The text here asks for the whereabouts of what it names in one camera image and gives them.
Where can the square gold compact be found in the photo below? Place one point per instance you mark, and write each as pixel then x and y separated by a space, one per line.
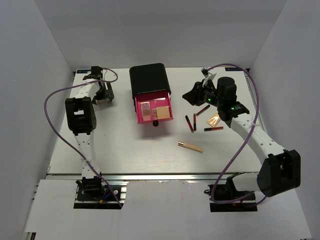
pixel 163 112

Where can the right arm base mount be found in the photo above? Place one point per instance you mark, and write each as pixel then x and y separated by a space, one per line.
pixel 223 193

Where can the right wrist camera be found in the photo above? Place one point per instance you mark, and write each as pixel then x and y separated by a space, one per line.
pixel 207 76

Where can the gold cream tube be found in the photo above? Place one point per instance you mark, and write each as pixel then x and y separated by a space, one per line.
pixel 214 120

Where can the blue label sticker left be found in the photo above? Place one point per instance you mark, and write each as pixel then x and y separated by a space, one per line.
pixel 83 71

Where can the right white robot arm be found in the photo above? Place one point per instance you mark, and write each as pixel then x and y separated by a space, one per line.
pixel 280 168

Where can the dark red lip gloss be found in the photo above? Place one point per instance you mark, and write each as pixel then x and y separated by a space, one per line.
pixel 203 110
pixel 189 123
pixel 216 128
pixel 194 122

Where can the blue label sticker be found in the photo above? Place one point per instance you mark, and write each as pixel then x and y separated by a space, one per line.
pixel 232 69
pixel 83 71

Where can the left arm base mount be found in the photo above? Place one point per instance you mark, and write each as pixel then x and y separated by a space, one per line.
pixel 95 194

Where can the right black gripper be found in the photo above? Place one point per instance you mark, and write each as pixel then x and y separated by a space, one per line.
pixel 194 96

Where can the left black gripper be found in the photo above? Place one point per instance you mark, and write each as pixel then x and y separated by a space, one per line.
pixel 107 94

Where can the black pink drawer organizer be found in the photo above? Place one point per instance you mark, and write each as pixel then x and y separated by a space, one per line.
pixel 149 83

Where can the pink blush palette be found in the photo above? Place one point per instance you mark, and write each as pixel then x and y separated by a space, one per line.
pixel 145 110

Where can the beige concealer tube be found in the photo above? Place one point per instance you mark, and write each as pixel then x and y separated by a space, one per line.
pixel 190 147

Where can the clear eyeshadow palette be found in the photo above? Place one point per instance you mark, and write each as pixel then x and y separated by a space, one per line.
pixel 154 114

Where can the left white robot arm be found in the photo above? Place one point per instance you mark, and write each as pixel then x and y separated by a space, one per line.
pixel 82 121

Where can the blue label sticker right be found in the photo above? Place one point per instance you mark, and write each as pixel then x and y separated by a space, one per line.
pixel 232 69

